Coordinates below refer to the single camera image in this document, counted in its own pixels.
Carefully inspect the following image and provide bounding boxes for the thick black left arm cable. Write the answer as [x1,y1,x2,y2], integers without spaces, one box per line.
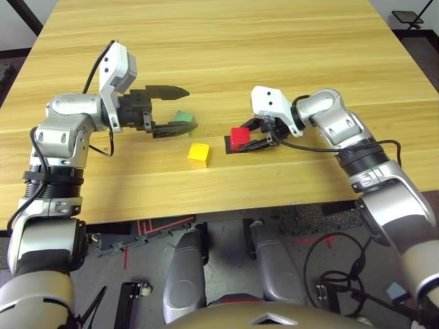
[6,40,116,234]

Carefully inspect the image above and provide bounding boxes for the green wooden block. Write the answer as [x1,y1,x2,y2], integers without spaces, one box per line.
[171,110,196,138]

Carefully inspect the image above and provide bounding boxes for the black diagonal metal bar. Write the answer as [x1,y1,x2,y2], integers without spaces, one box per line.
[6,0,44,37]

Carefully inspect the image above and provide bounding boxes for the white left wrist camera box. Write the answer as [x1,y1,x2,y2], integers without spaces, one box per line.
[98,40,139,134]

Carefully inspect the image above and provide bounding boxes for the small black box with screws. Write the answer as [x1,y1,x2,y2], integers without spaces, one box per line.
[317,283,341,313]

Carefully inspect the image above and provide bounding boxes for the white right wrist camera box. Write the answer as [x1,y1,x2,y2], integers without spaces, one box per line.
[250,85,305,138]

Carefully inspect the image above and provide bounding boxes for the dark speckled floor mat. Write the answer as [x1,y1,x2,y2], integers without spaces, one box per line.
[279,204,364,237]

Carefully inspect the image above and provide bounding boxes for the black square tape marker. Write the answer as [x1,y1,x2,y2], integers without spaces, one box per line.
[224,135,254,154]

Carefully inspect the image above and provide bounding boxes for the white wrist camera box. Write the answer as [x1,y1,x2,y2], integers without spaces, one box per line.
[250,85,305,138]
[98,40,139,134]

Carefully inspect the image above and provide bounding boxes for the red wooden block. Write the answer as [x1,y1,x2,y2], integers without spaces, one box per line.
[230,127,252,153]

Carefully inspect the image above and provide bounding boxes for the black looped floor cable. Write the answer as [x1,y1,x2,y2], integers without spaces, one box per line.
[303,231,423,319]

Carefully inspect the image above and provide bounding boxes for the small blue-grey box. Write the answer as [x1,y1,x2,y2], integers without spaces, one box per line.
[385,282,411,304]

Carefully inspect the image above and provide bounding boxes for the grey robot leg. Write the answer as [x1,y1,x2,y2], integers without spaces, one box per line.
[250,221,308,306]
[163,228,209,323]

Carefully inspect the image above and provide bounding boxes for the black metal stand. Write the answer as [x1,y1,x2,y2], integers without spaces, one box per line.
[392,0,435,30]

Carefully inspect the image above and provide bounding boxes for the grey left robot leg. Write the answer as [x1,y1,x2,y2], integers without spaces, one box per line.
[163,228,209,323]

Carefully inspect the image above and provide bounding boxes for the yellow wooden block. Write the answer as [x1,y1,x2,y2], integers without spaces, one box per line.
[187,143,211,169]

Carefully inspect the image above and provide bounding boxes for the black foam floor mat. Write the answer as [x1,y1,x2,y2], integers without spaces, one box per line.
[0,64,14,103]

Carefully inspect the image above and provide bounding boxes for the black pointed strap tail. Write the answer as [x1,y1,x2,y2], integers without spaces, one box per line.
[73,286,108,329]

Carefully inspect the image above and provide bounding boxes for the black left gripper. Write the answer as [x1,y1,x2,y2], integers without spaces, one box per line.
[118,84,199,140]

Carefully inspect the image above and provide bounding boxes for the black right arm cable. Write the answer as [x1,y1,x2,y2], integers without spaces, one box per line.
[272,132,402,165]

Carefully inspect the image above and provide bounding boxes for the gold robot torso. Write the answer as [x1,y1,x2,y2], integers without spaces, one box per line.
[164,301,375,329]

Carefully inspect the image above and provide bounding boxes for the thin black left wrist cable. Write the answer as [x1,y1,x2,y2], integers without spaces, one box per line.
[88,132,115,158]

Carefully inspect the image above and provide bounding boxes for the grey right robot leg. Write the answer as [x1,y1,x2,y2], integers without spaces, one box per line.
[250,221,308,306]

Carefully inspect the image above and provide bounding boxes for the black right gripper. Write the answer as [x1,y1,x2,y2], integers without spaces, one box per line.
[239,115,292,153]

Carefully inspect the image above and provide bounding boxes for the black mat with red lines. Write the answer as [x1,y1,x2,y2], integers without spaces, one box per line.
[87,214,196,237]

